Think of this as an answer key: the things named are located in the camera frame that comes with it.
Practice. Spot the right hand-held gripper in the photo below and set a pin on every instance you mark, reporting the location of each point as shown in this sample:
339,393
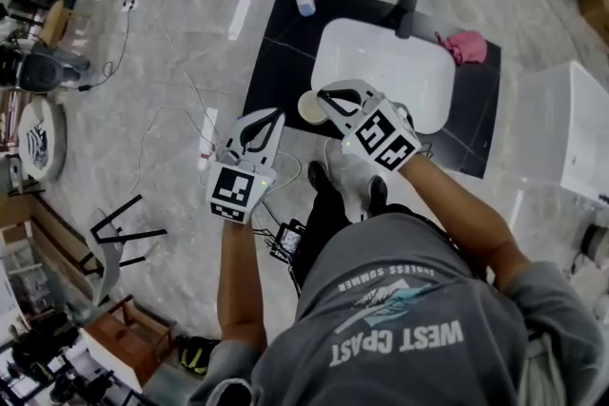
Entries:
385,138

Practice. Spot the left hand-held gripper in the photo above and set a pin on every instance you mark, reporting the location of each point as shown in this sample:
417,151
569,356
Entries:
233,190

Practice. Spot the beige cup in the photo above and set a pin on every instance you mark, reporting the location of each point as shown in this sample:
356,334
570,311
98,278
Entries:
309,109

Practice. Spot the person's right forearm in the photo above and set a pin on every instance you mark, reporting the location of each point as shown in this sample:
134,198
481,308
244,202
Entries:
466,218

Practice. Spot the person's left forearm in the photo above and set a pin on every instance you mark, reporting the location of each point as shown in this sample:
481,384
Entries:
240,280

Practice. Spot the white sink basin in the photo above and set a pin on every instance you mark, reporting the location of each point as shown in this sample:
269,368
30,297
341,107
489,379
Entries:
395,62

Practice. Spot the person's left black shoe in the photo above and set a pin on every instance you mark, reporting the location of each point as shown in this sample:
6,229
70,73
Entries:
318,173

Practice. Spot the person's black shoe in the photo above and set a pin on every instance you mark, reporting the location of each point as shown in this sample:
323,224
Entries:
318,173
378,195

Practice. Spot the person's right black shoe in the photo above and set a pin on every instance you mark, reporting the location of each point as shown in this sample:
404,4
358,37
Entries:
378,195

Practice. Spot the black trousers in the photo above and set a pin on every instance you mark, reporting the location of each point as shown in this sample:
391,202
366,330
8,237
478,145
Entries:
328,223

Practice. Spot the black faucet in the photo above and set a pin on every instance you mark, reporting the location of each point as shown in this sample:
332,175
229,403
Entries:
406,9

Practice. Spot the black waist device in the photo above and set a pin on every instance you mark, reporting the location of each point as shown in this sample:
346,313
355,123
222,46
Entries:
289,240

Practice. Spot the pink cloth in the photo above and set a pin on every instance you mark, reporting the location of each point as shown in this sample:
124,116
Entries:
466,46

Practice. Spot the white power strip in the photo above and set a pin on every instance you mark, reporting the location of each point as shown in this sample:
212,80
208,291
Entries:
130,5

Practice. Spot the white chair with black legs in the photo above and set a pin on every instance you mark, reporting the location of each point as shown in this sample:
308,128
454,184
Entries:
109,252

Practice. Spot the white cabinet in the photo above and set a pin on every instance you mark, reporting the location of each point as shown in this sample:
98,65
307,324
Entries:
566,128

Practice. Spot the round white printed stool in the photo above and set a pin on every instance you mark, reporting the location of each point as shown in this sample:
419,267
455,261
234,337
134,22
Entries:
43,140

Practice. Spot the grey printed t-shirt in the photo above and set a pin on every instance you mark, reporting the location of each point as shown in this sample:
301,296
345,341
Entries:
404,323

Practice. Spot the black fan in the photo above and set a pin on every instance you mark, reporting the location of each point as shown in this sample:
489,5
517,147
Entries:
45,71

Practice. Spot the round wooden stool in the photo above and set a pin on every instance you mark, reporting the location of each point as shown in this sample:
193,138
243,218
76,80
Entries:
54,21

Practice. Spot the brown wooden cabinet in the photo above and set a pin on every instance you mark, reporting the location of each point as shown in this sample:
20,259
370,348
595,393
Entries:
133,342

